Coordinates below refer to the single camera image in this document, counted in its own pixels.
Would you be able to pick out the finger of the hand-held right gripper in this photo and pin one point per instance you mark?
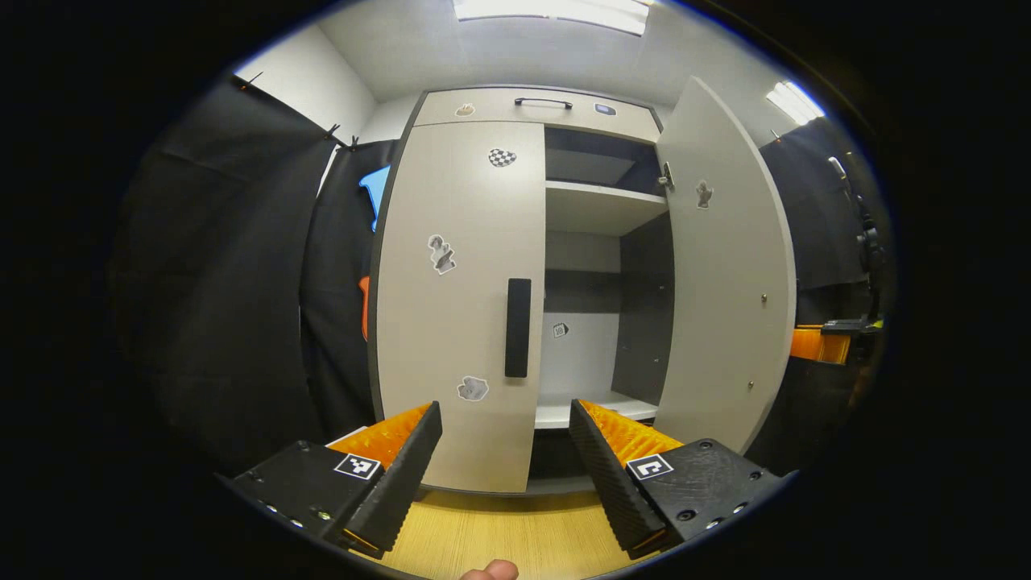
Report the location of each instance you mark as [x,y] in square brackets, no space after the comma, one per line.
[817,345]

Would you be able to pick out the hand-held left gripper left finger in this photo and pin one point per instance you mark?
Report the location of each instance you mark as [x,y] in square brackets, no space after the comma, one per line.
[407,475]

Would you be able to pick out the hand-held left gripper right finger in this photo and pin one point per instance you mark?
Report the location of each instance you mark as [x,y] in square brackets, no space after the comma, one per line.
[612,483]

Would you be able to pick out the shoe cabinet door square stickers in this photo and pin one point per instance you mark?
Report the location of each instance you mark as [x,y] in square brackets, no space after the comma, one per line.
[725,306]

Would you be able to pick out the shoe cabinet door checkered sticker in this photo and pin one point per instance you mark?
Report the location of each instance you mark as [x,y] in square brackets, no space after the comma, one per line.
[451,338]

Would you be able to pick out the beige double-door shoe cabinet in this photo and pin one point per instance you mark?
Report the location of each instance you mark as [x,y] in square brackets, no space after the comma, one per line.
[644,322]

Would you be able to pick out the white cabinet shelf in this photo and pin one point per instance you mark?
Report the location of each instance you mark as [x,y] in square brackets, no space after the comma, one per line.
[596,209]
[564,412]

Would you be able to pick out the metal door hinge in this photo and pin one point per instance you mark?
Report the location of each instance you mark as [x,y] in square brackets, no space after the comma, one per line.
[666,177]

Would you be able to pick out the black equipment stand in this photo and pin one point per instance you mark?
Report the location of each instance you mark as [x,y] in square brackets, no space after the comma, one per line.
[870,242]

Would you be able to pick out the black backdrop cloth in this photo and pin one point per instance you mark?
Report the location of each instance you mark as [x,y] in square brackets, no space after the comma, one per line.
[225,282]
[813,225]

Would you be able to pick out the small ceiling light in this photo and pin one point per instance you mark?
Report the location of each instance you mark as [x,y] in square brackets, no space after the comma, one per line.
[796,103]

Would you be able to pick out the long ceiling light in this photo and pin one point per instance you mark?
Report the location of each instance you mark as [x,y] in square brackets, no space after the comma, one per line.
[556,12]

